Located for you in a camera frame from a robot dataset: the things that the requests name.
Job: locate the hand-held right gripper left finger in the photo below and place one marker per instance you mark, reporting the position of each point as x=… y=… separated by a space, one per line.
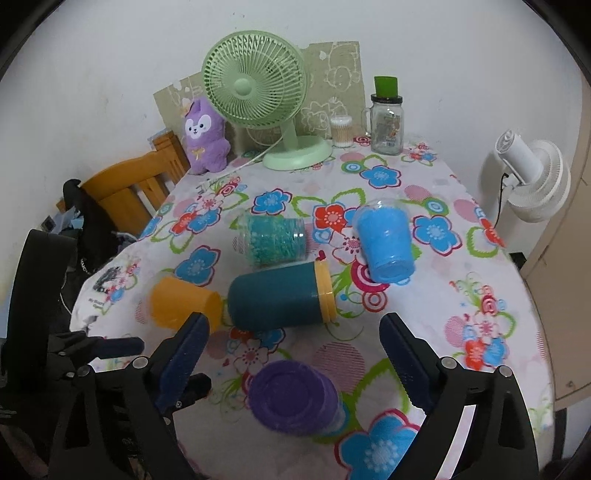
x=184 y=355

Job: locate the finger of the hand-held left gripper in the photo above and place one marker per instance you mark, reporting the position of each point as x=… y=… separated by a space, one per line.
x=124 y=347
x=198 y=385

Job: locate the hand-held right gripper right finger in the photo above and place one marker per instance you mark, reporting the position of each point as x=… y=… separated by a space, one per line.
x=406 y=364

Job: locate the orange plastic cup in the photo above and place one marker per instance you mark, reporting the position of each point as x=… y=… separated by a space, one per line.
x=178 y=302

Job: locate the purple plastic cup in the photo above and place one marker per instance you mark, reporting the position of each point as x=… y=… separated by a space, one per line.
x=288 y=399

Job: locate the dark teal cup yellow lid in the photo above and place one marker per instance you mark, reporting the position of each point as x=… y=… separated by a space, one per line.
x=272 y=295

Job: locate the blue plastic cup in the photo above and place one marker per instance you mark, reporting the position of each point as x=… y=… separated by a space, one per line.
x=385 y=242

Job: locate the clear cup with teal beads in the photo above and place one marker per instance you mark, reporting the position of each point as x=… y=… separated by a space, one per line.
x=272 y=240

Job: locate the white printed cloth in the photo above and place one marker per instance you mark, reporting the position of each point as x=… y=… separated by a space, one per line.
x=99 y=300

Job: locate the floral tablecloth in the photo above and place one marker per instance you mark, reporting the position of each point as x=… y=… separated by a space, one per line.
x=438 y=295

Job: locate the black bag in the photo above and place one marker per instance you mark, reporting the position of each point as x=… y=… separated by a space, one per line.
x=92 y=217

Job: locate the wooden chair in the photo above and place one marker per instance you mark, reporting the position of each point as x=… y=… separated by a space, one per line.
x=120 y=189

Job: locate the purple plush toy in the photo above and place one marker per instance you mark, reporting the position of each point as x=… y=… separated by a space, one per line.
x=203 y=134

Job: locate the white standing fan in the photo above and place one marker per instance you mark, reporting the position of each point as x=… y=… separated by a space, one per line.
x=549 y=180

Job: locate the glass jar with green lid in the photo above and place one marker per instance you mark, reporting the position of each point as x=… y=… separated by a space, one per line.
x=387 y=129

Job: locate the cotton swab container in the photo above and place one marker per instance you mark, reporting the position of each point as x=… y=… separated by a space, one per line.
x=341 y=131

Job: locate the green desk fan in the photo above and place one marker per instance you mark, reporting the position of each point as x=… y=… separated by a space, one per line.
x=244 y=85

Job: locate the beige cartoon wall paper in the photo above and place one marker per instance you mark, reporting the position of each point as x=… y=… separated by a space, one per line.
x=332 y=69

